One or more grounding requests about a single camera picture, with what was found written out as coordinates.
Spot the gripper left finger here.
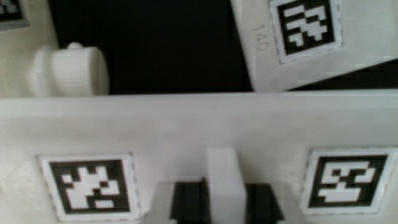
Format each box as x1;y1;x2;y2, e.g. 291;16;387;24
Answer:
170;179;211;224

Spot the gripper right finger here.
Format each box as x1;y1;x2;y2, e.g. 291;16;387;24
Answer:
245;183;284;224

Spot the white cabinet door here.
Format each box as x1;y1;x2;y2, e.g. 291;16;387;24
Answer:
229;0;398;93
0;90;398;224

